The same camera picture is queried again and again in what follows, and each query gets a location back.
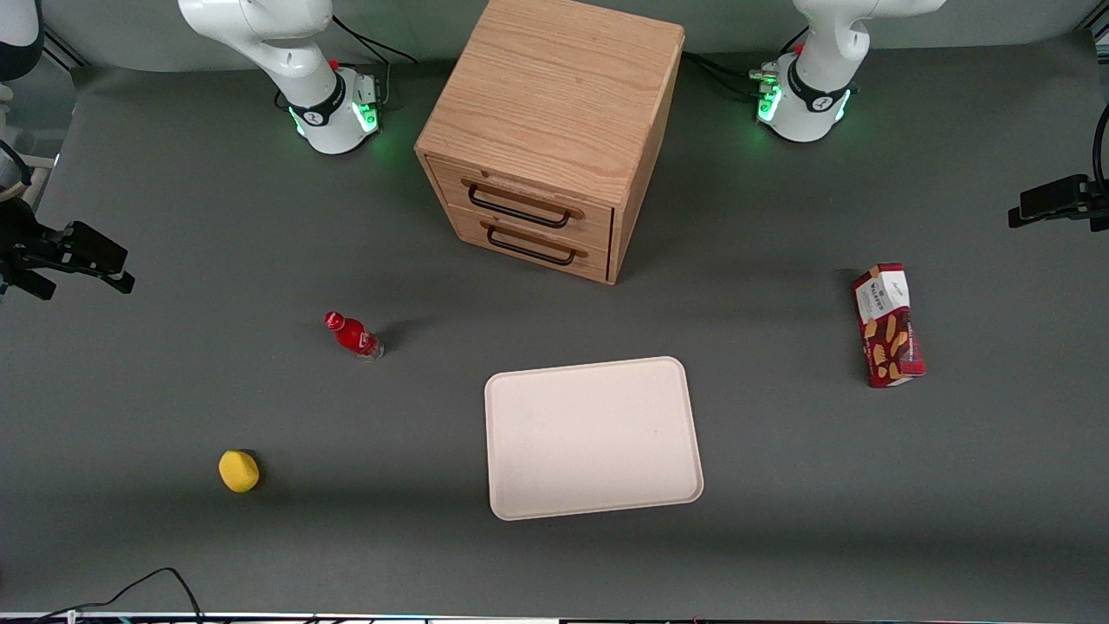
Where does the small red soda bottle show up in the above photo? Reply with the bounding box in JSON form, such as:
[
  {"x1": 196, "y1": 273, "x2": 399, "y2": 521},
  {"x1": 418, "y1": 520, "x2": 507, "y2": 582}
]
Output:
[{"x1": 324, "y1": 311, "x2": 385, "y2": 362}]

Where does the wooden drawer with black handle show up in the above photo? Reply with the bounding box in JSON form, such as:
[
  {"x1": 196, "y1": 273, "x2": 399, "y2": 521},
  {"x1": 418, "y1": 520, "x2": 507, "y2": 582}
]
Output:
[
  {"x1": 451, "y1": 208, "x2": 613, "y2": 285},
  {"x1": 427, "y1": 156, "x2": 617, "y2": 253}
]

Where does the cream rectangular plastic tray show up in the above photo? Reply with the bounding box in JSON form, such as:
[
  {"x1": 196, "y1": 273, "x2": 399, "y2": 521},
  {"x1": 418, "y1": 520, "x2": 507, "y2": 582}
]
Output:
[{"x1": 484, "y1": 356, "x2": 704, "y2": 522}]

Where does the yellow lemon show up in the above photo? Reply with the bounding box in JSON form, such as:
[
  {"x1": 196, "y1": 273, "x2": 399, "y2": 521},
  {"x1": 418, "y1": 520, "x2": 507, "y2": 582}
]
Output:
[{"x1": 218, "y1": 449, "x2": 261, "y2": 494}]

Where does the wooden two-drawer cabinet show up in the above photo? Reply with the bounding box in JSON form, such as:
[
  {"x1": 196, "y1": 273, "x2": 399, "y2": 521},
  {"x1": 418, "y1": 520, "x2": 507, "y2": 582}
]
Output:
[{"x1": 414, "y1": 0, "x2": 686, "y2": 286}]

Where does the black metal drawer handle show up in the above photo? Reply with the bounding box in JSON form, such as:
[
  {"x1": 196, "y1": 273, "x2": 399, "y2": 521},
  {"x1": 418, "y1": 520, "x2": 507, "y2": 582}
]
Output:
[
  {"x1": 487, "y1": 224, "x2": 578, "y2": 267},
  {"x1": 468, "y1": 184, "x2": 574, "y2": 231}
]

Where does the black left arm base cable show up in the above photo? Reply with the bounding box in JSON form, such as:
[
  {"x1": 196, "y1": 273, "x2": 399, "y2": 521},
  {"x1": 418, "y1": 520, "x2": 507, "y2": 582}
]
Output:
[{"x1": 683, "y1": 26, "x2": 811, "y2": 98}]

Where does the black arm base cable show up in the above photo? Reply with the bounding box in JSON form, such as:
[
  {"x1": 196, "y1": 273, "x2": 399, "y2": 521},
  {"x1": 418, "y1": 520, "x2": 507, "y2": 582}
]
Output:
[
  {"x1": 683, "y1": 26, "x2": 811, "y2": 98},
  {"x1": 332, "y1": 16, "x2": 418, "y2": 111}
]

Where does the dark grey table mat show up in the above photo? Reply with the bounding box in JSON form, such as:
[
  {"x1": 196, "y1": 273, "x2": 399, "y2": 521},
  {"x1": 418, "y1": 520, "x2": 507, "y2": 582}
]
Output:
[{"x1": 0, "y1": 30, "x2": 1109, "y2": 618}]

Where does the black right arm base cable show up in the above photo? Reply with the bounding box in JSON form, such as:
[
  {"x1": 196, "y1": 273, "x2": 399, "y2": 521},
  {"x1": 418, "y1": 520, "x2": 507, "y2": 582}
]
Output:
[{"x1": 332, "y1": 16, "x2": 418, "y2": 111}]

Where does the thin black cable loop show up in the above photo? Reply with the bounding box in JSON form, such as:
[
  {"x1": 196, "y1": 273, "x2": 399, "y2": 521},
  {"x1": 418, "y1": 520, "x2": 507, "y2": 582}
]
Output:
[{"x1": 33, "y1": 568, "x2": 205, "y2": 624}]

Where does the red cookie box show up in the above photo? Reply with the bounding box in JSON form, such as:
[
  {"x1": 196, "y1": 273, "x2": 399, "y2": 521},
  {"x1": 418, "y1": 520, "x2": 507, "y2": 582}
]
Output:
[{"x1": 851, "y1": 263, "x2": 927, "y2": 389}]

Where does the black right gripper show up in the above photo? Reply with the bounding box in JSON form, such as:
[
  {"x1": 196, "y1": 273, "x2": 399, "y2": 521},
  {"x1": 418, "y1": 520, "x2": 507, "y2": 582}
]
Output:
[{"x1": 0, "y1": 198, "x2": 136, "y2": 302}]

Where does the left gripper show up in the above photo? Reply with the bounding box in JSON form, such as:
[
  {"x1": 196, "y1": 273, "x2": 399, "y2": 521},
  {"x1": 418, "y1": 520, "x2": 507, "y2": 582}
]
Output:
[{"x1": 1008, "y1": 173, "x2": 1109, "y2": 233}]

